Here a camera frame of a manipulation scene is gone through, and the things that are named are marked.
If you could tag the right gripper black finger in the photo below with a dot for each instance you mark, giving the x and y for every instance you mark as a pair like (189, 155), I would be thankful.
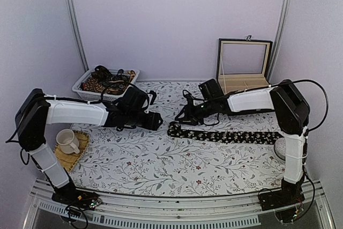
(180, 115)
(188, 121)

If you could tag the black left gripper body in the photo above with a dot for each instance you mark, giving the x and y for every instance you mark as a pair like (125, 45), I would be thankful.
(134, 119)

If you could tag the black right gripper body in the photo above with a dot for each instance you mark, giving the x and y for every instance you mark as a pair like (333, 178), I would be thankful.
(200, 112)

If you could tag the black floral tie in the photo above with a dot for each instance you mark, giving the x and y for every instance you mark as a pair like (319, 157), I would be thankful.
(226, 137)

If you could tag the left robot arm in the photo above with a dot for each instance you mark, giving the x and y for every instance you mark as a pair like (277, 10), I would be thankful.
(39, 110)

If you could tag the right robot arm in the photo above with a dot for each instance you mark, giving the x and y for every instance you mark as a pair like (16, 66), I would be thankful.
(292, 112)

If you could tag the brown patterned ties pile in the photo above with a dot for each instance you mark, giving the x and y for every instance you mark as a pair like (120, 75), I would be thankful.
(101, 80)

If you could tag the white plastic basket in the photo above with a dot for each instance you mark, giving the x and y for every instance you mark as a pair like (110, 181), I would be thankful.
(91, 96)

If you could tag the black compartment storage box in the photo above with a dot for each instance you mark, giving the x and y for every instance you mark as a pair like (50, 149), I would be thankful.
(242, 65)

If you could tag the white ceramic mug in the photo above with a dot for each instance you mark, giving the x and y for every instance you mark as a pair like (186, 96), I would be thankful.
(68, 142)

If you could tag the patterned round bowl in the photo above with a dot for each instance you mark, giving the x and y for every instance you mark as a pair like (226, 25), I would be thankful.
(280, 149)

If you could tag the woven bamboo tray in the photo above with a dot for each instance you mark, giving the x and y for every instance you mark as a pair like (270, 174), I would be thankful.
(68, 161)

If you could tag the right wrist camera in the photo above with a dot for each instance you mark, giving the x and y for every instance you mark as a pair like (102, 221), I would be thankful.
(188, 96)

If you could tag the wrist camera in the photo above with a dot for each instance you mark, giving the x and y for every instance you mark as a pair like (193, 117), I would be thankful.
(150, 99)
(188, 96)

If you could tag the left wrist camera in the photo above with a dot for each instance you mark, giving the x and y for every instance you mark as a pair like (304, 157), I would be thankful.
(150, 99)

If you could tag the aluminium front rail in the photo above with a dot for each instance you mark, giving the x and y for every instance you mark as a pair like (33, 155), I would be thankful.
(129, 211)

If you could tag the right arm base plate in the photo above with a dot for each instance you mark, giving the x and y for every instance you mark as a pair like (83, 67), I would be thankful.
(270, 199)

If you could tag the right metal frame post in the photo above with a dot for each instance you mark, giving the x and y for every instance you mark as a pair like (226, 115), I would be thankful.
(278, 37)

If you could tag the metal frame post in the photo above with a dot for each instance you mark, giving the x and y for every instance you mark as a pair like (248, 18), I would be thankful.
(76, 33)
(278, 37)

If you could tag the left metal frame post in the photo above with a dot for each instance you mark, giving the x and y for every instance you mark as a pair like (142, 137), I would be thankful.
(76, 33)

